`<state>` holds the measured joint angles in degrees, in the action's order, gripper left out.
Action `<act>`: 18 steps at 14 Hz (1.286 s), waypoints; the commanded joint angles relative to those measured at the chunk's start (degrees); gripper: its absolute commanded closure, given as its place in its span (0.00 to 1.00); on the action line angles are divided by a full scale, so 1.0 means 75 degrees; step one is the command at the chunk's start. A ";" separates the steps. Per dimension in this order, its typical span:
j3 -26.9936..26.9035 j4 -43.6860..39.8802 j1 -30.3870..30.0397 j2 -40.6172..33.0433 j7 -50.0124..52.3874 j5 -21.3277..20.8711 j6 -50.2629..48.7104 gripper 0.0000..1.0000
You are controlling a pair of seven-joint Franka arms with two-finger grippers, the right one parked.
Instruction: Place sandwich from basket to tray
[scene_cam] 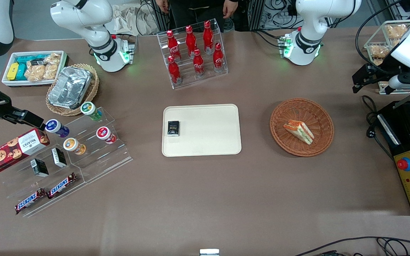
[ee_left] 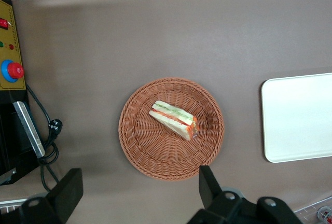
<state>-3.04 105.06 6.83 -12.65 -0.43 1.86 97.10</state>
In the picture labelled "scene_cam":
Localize aluminium foil tray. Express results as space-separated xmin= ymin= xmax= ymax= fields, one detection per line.
xmin=48 ymin=66 xmax=92 ymax=110

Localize grey left wrist camera unit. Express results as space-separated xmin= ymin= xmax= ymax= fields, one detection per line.
xmin=386 ymin=73 xmax=410 ymax=95

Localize white wire rack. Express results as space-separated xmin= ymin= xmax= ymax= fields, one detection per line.
xmin=364 ymin=20 xmax=410 ymax=95

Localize yellow small box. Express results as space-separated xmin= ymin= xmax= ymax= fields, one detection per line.
xmin=7 ymin=63 xmax=20 ymax=81

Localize brown round wicker basket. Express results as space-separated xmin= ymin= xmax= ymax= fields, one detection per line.
xmin=270 ymin=98 xmax=335 ymax=157

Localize person in dark clothing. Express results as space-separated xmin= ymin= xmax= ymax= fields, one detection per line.
xmin=155 ymin=0 xmax=241 ymax=32

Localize purple lidded cup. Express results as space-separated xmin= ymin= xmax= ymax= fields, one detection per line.
xmin=45 ymin=119 xmax=70 ymax=138

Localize red emergency stop button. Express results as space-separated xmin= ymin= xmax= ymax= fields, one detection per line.
xmin=396 ymin=157 xmax=410 ymax=172

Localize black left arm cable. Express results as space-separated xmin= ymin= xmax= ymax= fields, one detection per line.
xmin=355 ymin=0 xmax=410 ymax=76

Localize Snickers bar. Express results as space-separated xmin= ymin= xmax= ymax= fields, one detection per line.
xmin=15 ymin=188 xmax=46 ymax=215
xmin=47 ymin=172 xmax=78 ymax=199

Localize white plastic bin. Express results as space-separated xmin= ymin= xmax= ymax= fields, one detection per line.
xmin=1 ymin=50 xmax=69 ymax=88

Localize black cables on table edge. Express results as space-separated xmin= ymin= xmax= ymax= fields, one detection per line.
xmin=294 ymin=236 xmax=410 ymax=256

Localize red lidded cup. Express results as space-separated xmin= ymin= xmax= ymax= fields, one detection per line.
xmin=96 ymin=126 xmax=117 ymax=144

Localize clear acrylic bottle rack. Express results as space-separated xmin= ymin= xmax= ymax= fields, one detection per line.
xmin=157 ymin=18 xmax=229 ymax=89

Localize red cola bottle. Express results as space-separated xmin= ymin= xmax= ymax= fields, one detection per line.
xmin=213 ymin=43 xmax=225 ymax=73
xmin=193 ymin=49 xmax=205 ymax=78
xmin=185 ymin=25 xmax=198 ymax=57
xmin=166 ymin=30 xmax=181 ymax=60
xmin=203 ymin=20 xmax=215 ymax=54
xmin=167 ymin=56 xmax=182 ymax=85

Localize green lidded cup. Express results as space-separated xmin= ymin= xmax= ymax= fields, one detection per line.
xmin=80 ymin=101 xmax=103 ymax=121

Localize person left hand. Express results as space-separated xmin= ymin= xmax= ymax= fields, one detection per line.
xmin=223 ymin=0 xmax=239 ymax=19

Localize triangular sandwich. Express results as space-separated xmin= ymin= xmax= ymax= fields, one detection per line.
xmin=283 ymin=120 xmax=315 ymax=145

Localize black power cable with plug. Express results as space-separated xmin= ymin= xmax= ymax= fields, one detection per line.
xmin=362 ymin=95 xmax=398 ymax=160

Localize teal small box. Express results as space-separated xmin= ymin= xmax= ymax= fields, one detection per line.
xmin=15 ymin=64 xmax=28 ymax=81
xmin=16 ymin=55 xmax=45 ymax=65

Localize light oval wicker basket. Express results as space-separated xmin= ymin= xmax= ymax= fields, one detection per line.
xmin=46 ymin=64 xmax=100 ymax=117

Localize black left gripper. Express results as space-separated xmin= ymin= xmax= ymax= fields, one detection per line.
xmin=352 ymin=60 xmax=404 ymax=94

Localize orange lidded cup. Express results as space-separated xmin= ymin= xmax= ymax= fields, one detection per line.
xmin=63 ymin=138 xmax=86 ymax=155

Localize black cable bundle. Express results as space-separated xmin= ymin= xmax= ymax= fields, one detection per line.
xmin=253 ymin=0 xmax=300 ymax=31

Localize clear acrylic stepped shelf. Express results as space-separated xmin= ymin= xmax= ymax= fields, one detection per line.
xmin=0 ymin=107 xmax=133 ymax=218

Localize red Walkers cookie box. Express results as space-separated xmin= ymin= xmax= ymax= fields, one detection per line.
xmin=0 ymin=128 xmax=51 ymax=175

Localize cream plastic tray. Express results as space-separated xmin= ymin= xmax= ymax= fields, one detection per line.
xmin=162 ymin=104 xmax=242 ymax=157

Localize white cloth bag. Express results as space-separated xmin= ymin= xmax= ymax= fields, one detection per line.
xmin=112 ymin=3 xmax=160 ymax=37

